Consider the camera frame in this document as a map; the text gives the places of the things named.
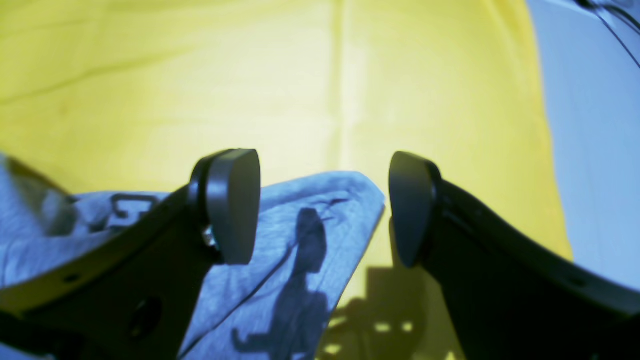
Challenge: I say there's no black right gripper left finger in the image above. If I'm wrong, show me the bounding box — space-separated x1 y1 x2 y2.
1 148 261 360

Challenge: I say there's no grey t-shirt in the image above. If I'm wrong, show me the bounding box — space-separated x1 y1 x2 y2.
0 155 386 360

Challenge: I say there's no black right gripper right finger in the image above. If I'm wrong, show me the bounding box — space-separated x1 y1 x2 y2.
388 152 640 360

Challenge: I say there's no yellow tablecloth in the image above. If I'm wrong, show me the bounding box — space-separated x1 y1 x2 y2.
0 0 574 360

